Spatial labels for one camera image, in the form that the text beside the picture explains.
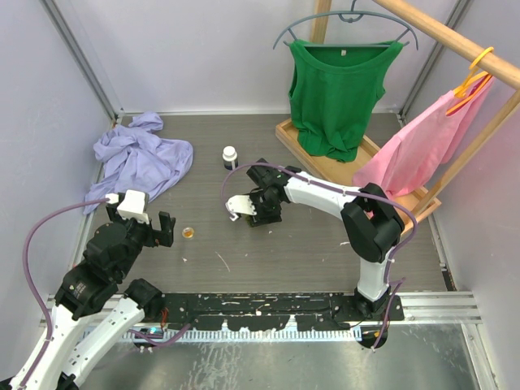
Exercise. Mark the yellow clothes hanger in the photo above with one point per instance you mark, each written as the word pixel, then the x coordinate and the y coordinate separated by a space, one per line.
pixel 471 81

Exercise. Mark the lavender crumpled shirt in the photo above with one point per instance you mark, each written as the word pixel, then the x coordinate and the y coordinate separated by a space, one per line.
pixel 135 158

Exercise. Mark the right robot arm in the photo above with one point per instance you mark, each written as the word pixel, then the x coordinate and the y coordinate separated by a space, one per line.
pixel 372 225

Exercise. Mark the orange bottle cap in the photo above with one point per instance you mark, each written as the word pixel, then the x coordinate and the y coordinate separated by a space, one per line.
pixel 188 232

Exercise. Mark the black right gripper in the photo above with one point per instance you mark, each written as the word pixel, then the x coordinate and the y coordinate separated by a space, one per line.
pixel 261 218

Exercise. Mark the green tank top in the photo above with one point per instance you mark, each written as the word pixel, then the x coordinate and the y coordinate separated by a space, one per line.
pixel 333 93

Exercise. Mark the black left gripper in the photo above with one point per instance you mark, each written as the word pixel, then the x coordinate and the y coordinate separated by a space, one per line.
pixel 164 236

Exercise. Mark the white capped dark pill bottle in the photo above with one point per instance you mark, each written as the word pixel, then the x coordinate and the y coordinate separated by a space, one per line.
pixel 230 158

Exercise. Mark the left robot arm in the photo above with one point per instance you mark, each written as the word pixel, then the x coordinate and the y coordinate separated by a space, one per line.
pixel 65 356

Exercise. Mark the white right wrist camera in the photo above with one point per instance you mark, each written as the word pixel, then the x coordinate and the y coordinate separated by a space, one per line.
pixel 240 205

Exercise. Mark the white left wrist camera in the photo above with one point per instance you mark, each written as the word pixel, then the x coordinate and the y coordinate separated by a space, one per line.
pixel 129 205

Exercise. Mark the grey clothes hanger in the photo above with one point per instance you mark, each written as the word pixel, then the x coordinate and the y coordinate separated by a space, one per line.
pixel 352 27

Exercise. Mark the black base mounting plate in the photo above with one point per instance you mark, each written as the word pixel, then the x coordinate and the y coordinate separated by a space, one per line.
pixel 320 311

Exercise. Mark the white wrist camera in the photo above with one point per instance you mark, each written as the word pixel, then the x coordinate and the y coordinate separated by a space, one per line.
pixel 240 205
pixel 129 205

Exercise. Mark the pink shirt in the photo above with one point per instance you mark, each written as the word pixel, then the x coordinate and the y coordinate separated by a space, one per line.
pixel 411 157

